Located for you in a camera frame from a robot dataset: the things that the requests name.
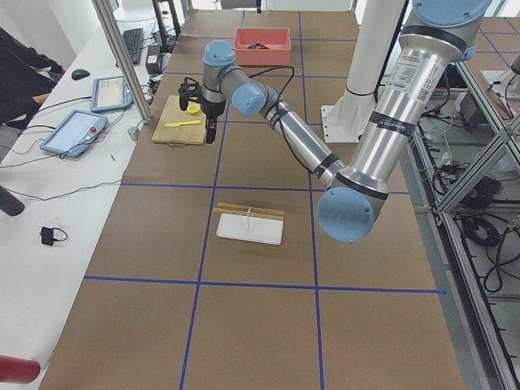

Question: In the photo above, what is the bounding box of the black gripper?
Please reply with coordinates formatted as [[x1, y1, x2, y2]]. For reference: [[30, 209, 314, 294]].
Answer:
[[178, 77, 226, 144]]

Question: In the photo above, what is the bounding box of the grey and pink cloth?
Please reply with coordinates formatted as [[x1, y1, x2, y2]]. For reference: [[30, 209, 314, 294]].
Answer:
[[247, 42, 270, 50]]

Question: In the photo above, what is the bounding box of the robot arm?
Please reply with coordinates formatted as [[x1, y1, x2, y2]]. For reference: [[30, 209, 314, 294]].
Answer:
[[179, 1, 488, 242]]

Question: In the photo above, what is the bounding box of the yellow lemon slice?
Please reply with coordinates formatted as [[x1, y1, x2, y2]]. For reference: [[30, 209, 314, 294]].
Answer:
[[187, 104, 201, 115]]

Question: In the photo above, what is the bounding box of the yellow plastic knife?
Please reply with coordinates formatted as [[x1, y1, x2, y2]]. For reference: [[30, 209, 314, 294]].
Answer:
[[163, 119, 202, 128]]

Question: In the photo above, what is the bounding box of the wooden cutting board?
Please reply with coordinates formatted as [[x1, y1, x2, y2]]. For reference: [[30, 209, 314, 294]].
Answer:
[[152, 95, 206, 146]]

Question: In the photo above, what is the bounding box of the black power adapter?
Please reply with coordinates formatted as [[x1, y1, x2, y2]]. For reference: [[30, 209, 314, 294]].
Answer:
[[145, 44, 163, 75]]

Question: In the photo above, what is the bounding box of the far blue teach pendant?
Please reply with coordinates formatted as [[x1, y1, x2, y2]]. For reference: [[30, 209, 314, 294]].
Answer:
[[90, 76, 133, 113]]

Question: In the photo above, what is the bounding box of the blue teach pendant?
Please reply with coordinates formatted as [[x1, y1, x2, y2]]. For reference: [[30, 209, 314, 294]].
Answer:
[[40, 110, 108, 158], [90, 76, 133, 113]]

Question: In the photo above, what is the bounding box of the black keyboard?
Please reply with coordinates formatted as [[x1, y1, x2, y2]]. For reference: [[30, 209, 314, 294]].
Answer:
[[122, 28, 144, 64]]

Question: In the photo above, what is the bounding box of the pink plastic bin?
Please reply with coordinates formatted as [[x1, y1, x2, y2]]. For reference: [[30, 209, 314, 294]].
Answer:
[[234, 28, 292, 67]]

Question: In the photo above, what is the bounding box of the near blue teach pendant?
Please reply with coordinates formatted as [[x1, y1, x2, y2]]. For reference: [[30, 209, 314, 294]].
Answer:
[[40, 110, 108, 158]]

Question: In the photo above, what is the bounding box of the black computer mouse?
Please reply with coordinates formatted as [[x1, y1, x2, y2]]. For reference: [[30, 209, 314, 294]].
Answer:
[[71, 69, 90, 80]]

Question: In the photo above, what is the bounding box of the white rectangular tray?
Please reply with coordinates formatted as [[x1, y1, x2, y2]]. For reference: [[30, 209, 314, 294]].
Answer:
[[216, 214, 284, 245]]

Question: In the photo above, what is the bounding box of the person in black clothes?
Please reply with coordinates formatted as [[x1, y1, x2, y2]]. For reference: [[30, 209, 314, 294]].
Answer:
[[1, 29, 65, 129]]

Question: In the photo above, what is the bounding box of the small black clip device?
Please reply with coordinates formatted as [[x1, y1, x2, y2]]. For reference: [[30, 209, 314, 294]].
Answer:
[[40, 227, 68, 246]]

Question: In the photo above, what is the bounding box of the black foam microphone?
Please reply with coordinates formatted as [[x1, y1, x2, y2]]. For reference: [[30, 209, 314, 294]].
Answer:
[[0, 186, 25, 216]]

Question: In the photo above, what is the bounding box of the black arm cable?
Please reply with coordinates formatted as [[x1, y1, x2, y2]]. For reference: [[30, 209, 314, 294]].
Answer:
[[243, 66, 326, 180]]

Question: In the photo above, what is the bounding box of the aluminium frame post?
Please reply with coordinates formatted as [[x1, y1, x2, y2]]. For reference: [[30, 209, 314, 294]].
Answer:
[[92, 0, 152, 124]]

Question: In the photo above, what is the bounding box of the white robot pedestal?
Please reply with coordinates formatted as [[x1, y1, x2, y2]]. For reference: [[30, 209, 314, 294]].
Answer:
[[321, 0, 408, 143]]

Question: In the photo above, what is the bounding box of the aluminium frame rack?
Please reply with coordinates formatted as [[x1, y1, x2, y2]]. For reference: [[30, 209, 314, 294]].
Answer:
[[396, 15, 520, 390]]

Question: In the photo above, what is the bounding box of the red cylinder handle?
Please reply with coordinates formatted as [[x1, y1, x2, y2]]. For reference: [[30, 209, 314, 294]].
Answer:
[[0, 355, 41, 384]]

